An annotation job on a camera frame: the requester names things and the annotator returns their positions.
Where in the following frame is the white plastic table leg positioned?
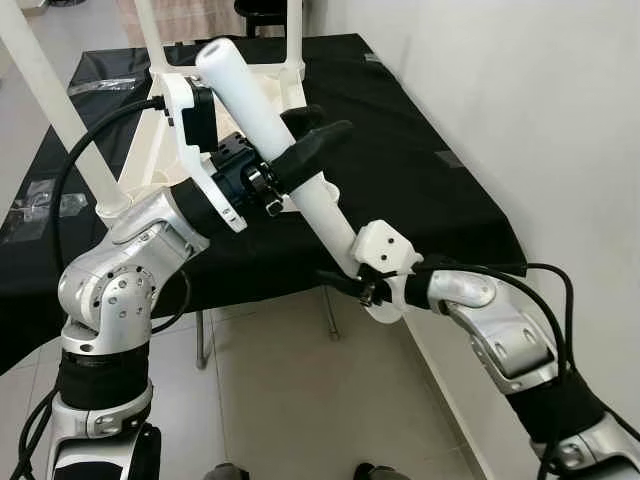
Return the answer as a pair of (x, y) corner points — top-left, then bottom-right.
(0, 0), (133, 223)
(193, 38), (409, 326)
(133, 0), (169, 79)
(285, 0), (307, 83)

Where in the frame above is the clear tape patch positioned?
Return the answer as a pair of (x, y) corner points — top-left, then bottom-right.
(0, 178), (89, 246)

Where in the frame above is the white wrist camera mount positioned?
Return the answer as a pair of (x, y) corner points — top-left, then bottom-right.
(155, 72), (249, 233)
(352, 220), (423, 321)

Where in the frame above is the grey tape patch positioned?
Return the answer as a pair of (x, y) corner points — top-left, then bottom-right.
(436, 148), (467, 170)

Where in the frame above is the white plastic table top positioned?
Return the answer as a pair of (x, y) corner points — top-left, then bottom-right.
(95, 60), (341, 226)

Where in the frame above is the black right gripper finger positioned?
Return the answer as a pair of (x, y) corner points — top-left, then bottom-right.
(315, 268), (366, 301)

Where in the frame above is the beige cloth covered table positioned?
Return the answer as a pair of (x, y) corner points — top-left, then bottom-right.
(115, 0), (251, 46)

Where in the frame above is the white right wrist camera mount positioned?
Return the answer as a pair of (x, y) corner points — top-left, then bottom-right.
(352, 220), (423, 321)

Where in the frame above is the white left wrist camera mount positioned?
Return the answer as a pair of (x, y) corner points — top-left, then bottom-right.
(155, 72), (249, 233)

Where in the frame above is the grey metal table leg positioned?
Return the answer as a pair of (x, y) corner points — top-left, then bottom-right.
(322, 285), (341, 343)
(193, 308), (213, 371)

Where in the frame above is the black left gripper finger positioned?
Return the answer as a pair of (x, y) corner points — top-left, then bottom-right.
(268, 120), (356, 196)
(278, 103), (327, 139)

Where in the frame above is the black tablecloth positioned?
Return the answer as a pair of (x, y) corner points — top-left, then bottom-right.
(0, 35), (528, 376)

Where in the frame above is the clear tape strip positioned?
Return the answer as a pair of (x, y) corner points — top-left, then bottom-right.
(68, 76), (139, 97)

